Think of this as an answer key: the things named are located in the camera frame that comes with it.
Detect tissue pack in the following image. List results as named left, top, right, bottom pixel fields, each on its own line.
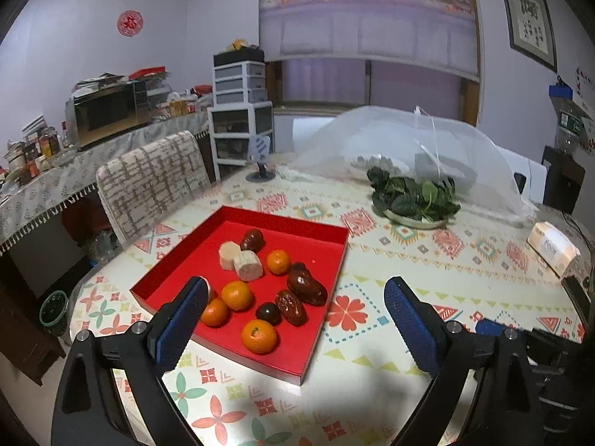
left=527, top=222, right=581, bottom=276

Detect dark wooden furniture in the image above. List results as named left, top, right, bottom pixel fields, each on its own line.
left=0, top=251, right=67, bottom=386

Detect red tray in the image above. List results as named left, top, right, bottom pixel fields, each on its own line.
left=129, top=205, right=349, bottom=386

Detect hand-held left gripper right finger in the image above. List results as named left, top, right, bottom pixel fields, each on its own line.
left=383, top=276, right=544, bottom=446

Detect black cabinet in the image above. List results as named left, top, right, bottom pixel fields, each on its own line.
left=541, top=146, right=586, bottom=214

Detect group of bottles and jars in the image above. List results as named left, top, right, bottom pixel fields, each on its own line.
left=0, top=116, right=71, bottom=187

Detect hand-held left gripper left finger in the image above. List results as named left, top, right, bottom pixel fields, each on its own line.
left=51, top=276, right=210, bottom=446

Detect white appliance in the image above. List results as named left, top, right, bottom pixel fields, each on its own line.
left=496, top=145, right=546, bottom=205

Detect black cable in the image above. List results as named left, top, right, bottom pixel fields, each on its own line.
left=560, top=209, right=592, bottom=254

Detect green leafy vegetables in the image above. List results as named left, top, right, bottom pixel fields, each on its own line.
left=366, top=167, right=461, bottom=221

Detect printed window curtain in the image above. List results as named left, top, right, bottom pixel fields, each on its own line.
left=259, top=0, right=479, bottom=80

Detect fringed counter cloth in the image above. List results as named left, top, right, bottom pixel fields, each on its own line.
left=0, top=111, right=215, bottom=254

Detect white mesh food cover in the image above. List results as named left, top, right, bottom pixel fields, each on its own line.
left=290, top=104, right=528, bottom=226

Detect wrinkled dark red date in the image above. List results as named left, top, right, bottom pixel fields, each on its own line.
left=275, top=289, right=306, bottom=327

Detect small desk fan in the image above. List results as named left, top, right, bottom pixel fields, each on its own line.
left=245, top=134, right=278, bottom=183

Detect white drawer unit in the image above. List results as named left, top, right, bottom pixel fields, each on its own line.
left=207, top=101, right=274, bottom=181
left=213, top=50, right=267, bottom=105

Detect framed wall picture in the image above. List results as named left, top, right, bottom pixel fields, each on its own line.
left=497, top=0, right=557, bottom=72

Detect metal plate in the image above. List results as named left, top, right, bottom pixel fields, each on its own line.
left=382, top=207, right=451, bottom=230

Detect orange mandarin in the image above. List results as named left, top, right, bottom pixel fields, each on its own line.
left=267, top=249, right=292, bottom=275
left=221, top=280, right=254, bottom=312
left=201, top=298, right=229, bottom=327
left=241, top=319, right=278, bottom=355

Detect microwave oven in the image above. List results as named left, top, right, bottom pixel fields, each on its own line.
left=65, top=83, right=149, bottom=149

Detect green bucket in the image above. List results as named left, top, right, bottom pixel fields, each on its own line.
left=39, top=290, right=70, bottom=336

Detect large dark red date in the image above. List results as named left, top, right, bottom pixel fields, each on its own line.
left=286, top=269, right=328, bottom=307

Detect red round wall decoration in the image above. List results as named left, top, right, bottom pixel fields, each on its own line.
left=118, top=10, right=142, bottom=37

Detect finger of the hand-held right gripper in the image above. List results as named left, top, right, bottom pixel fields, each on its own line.
left=475, top=317, right=507, bottom=336

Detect hanging bag of items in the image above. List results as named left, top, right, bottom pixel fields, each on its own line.
left=549, top=83, right=595, bottom=155

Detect patterned fabric chair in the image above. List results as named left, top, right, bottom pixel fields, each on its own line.
left=96, top=131, right=212, bottom=245

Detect patterned tablecloth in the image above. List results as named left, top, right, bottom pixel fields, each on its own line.
left=70, top=153, right=591, bottom=446

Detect white yam piece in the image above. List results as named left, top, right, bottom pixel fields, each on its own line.
left=232, top=251, right=265, bottom=282
left=218, top=242, right=245, bottom=271

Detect black phone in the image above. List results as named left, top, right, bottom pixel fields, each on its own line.
left=562, top=275, right=595, bottom=321

